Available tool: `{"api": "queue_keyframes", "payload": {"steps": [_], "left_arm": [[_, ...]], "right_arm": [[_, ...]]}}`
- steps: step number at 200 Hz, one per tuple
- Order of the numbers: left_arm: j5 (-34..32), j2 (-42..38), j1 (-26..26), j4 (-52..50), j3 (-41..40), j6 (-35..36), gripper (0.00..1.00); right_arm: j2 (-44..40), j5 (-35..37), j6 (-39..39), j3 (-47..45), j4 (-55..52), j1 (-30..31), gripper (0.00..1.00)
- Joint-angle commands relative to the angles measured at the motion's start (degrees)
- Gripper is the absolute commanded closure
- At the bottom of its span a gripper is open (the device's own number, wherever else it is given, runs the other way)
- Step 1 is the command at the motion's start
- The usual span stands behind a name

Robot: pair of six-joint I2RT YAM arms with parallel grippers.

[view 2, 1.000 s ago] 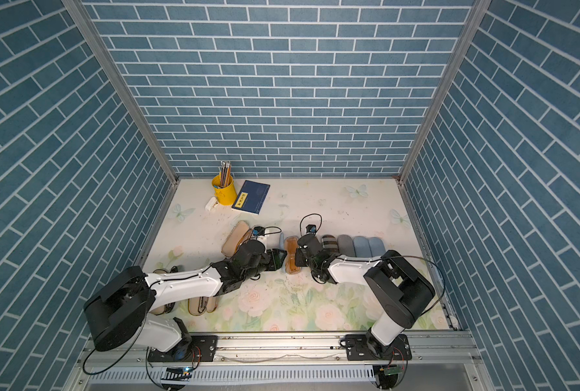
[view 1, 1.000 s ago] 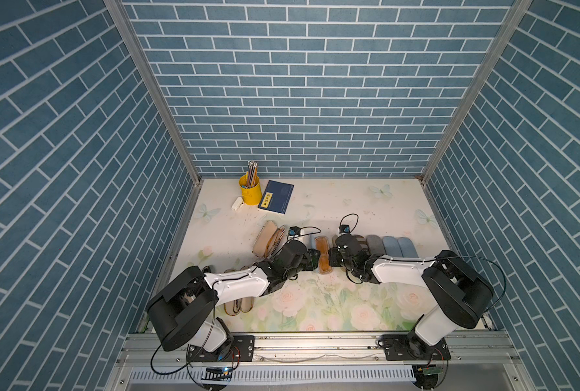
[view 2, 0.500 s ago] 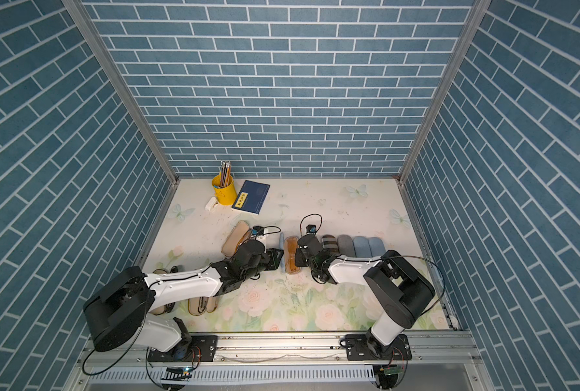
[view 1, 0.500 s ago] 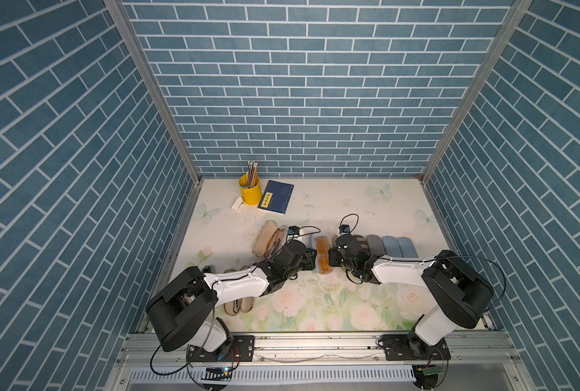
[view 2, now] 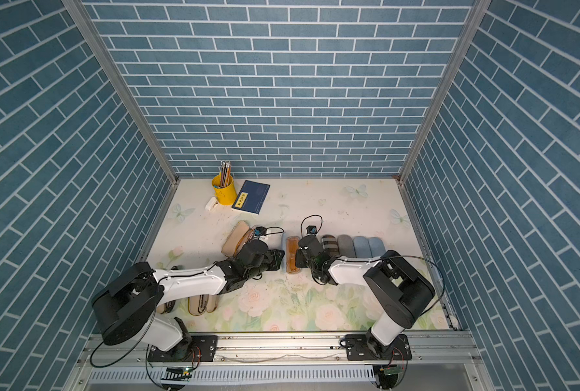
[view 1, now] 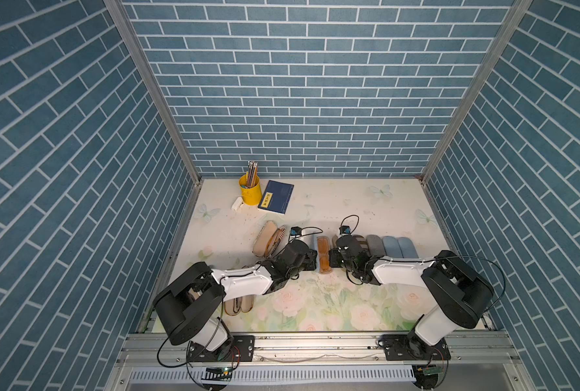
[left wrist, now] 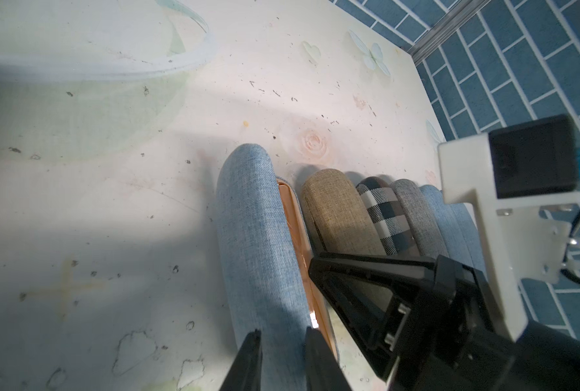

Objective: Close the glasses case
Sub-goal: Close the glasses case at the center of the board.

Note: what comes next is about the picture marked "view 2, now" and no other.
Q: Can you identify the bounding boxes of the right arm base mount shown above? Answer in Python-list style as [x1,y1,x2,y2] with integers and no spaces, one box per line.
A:
[340,332,412,361]

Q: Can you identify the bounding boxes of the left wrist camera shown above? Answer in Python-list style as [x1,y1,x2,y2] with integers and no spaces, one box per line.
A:
[253,226,267,239]

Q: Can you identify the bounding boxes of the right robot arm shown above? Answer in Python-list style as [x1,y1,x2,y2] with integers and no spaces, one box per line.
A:
[296,235,436,354]

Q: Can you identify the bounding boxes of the plaid case red glasses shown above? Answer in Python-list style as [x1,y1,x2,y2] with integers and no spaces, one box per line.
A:
[322,235,340,257]

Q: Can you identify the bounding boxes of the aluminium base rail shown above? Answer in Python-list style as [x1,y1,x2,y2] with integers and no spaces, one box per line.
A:
[65,331,492,390]

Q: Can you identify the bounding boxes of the dark blue book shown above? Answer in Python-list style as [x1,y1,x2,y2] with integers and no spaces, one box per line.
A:
[232,180,270,214]

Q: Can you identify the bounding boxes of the beige case striped glasses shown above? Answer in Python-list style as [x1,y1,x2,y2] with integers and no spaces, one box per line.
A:
[221,221,254,257]

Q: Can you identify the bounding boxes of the blue case orange glasses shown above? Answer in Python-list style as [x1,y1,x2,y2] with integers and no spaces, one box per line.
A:
[283,236,301,275]

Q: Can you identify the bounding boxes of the blue case white glasses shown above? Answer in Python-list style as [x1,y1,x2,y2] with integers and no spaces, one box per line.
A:
[368,237,386,257]

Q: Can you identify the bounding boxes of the yellow pen cup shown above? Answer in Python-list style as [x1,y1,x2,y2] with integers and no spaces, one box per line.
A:
[212,174,237,206]

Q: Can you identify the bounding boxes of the pencils in cup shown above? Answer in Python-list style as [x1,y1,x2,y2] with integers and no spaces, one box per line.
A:
[218,161,231,188]

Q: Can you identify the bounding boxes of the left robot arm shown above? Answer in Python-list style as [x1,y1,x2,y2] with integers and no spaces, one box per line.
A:
[91,239,284,352]

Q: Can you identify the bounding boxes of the beige case black glasses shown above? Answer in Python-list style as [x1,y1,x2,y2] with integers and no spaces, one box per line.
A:
[157,266,182,314]

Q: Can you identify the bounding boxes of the white eraser sharpener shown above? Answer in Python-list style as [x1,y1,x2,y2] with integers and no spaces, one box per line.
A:
[205,197,219,211]

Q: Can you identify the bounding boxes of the blue case yellow glasses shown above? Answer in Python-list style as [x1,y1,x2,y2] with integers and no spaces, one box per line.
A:
[353,236,372,258]

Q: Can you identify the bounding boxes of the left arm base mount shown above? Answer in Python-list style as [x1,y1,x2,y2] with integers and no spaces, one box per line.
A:
[147,335,218,364]

